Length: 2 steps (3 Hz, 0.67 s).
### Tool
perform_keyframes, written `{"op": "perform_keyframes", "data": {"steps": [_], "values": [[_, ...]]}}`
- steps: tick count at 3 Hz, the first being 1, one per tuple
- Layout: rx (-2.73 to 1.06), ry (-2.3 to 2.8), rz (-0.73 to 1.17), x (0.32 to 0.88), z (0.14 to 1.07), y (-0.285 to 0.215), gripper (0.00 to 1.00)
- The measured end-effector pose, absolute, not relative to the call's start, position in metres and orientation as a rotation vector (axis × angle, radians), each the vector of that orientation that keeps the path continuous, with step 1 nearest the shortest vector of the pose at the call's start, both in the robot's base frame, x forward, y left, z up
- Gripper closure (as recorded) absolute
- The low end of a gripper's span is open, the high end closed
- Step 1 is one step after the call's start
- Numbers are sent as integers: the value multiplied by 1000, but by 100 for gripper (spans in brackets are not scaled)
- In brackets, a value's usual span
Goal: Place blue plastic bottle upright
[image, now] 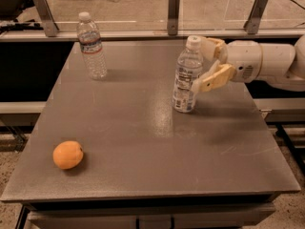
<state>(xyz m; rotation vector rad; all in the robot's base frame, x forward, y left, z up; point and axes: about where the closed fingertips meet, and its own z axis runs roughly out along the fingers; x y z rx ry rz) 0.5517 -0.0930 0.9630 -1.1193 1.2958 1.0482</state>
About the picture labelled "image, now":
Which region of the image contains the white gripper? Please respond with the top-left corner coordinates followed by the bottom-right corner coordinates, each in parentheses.
top-left (191, 37), bottom-right (262, 94)

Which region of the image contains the blue label plastic bottle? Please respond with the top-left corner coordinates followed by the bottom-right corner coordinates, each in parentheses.
top-left (173, 35), bottom-right (203, 113)

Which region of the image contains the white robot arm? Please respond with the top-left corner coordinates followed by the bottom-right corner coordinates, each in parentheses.
top-left (191, 35), bottom-right (305, 94)

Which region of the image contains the clear plastic water bottle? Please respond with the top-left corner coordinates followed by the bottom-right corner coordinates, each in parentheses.
top-left (76, 11), bottom-right (107, 80)

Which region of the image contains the orange fruit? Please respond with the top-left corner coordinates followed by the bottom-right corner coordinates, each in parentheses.
top-left (52, 141), bottom-right (84, 170)

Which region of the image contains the right metal bracket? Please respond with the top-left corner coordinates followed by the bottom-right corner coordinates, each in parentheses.
top-left (243, 0), bottom-right (269, 34)

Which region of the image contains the metal bracket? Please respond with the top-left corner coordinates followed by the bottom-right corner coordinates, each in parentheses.
top-left (243, 0), bottom-right (269, 34)
top-left (167, 0), bottom-right (180, 36)
top-left (32, 0), bottom-right (59, 37)

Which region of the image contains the middle metal bracket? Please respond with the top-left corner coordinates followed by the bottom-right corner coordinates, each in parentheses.
top-left (167, 0), bottom-right (180, 36)

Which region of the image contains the grey table frame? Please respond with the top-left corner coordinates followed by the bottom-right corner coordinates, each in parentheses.
top-left (14, 195), bottom-right (275, 229)

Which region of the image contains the left metal bracket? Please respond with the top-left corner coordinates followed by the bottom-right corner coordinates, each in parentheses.
top-left (32, 0), bottom-right (59, 37)

